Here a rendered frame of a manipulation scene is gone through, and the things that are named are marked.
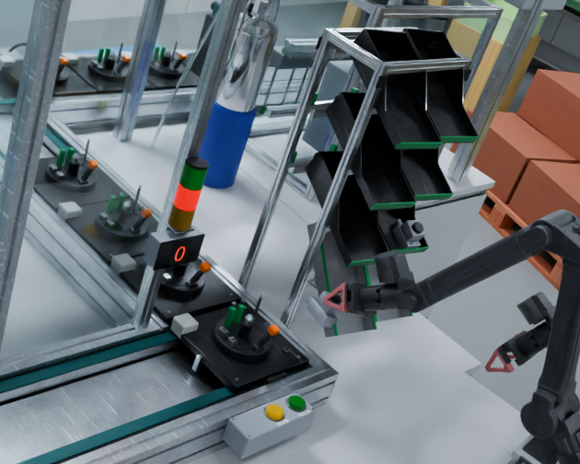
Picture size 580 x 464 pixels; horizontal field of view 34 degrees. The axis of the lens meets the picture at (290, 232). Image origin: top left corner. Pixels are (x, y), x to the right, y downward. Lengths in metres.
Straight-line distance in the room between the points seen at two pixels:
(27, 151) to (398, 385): 1.51
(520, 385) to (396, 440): 2.11
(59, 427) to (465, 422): 1.05
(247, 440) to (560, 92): 4.25
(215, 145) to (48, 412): 1.27
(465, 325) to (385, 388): 2.17
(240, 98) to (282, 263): 0.53
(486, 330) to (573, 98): 1.78
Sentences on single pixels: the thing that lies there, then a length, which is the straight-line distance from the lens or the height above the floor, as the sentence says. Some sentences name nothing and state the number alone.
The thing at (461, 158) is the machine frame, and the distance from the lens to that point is 3.77.
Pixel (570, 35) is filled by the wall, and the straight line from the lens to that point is 9.64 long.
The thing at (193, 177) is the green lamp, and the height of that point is 1.39.
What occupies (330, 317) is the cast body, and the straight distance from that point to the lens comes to 2.24.
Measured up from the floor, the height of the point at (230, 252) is 0.86.
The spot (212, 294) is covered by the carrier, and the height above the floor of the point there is 0.97.
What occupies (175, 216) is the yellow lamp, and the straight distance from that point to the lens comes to 2.03.
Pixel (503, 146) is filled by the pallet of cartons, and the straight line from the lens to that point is 5.69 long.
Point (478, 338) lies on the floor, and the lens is 4.60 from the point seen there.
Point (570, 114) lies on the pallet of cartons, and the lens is 5.91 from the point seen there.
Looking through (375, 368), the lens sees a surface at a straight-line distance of 2.56.
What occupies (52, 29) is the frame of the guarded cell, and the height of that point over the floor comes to 1.87.
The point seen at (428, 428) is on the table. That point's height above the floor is 0.86.
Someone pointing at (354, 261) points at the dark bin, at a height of 1.21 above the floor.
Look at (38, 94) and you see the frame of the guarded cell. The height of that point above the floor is 1.79.
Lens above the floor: 2.30
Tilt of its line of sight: 29 degrees down
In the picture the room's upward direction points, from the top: 20 degrees clockwise
